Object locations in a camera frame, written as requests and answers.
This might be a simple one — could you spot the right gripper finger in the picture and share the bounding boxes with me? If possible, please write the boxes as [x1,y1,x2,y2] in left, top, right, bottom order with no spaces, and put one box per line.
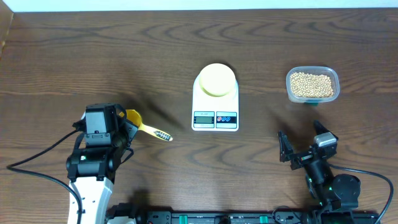
[278,131,294,162]
[313,120,329,135]

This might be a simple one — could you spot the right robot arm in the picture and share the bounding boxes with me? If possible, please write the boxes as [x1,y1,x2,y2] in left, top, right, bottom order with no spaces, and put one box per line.
[278,120,361,223]

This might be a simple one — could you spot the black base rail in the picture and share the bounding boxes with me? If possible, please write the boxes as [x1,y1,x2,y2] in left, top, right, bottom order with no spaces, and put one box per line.
[104,203,380,224]

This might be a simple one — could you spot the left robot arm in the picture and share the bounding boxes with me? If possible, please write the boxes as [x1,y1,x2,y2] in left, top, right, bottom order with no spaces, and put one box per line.
[66,103,138,223]

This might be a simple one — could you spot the clear plastic container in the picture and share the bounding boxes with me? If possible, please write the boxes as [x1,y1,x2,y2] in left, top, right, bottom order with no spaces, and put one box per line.
[286,66,340,104]

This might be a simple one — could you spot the pale yellow bowl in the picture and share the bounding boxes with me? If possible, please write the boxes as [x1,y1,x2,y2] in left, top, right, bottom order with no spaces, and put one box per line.
[198,63,236,97]

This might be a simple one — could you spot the pile of soybeans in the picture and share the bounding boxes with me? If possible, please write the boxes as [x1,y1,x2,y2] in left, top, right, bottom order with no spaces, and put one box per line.
[290,72,335,98]

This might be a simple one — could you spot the white digital kitchen scale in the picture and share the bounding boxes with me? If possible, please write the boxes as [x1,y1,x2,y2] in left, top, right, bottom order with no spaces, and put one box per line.
[191,75,239,132]

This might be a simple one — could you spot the yellow measuring scoop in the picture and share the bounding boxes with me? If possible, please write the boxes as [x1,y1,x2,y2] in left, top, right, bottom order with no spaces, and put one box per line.
[126,110,173,141]

